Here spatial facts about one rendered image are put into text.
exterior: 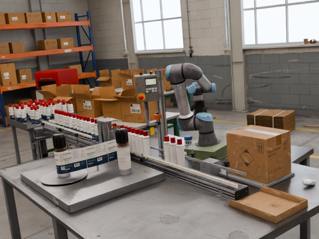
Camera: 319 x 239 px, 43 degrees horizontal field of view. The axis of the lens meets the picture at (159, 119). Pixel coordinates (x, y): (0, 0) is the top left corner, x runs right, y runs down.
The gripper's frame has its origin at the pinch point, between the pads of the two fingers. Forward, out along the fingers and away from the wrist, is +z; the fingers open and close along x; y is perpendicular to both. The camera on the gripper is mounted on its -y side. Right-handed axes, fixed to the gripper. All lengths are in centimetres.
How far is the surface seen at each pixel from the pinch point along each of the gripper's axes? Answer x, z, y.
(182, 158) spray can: -79, 13, 27
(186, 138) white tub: -11.3, 10.0, -7.1
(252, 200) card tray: -97, 32, 78
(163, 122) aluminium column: -55, -9, 0
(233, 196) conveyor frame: -98, 30, 68
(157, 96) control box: -59, -28, 0
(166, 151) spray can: -76, 9, 14
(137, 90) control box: -67, -34, -10
